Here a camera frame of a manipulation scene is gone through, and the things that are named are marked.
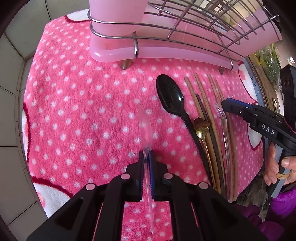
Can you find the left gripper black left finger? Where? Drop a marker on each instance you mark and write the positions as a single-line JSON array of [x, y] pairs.
[[126, 187]]

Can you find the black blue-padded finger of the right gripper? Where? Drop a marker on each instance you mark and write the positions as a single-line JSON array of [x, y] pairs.
[[239, 108]]

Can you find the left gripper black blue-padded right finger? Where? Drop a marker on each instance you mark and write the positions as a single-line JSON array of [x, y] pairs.
[[166, 186]]

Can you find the clear plastic spoon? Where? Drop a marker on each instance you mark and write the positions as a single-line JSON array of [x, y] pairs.
[[145, 131]]

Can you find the purple sleeve forearm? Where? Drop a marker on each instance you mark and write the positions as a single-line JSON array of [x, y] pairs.
[[279, 222]]

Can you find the clear plastic utensil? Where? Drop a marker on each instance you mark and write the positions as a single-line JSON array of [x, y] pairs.
[[223, 121]]

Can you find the dark brown chopstick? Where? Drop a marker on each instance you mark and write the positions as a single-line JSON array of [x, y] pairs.
[[212, 148]]

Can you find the black plastic spoon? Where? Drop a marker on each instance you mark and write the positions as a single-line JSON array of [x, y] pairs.
[[173, 102]]

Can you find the pink plastic drainer tray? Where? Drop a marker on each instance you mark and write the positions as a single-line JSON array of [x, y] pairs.
[[161, 34]]

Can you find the gold flower-handled spoon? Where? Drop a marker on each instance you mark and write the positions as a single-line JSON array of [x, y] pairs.
[[201, 127]]

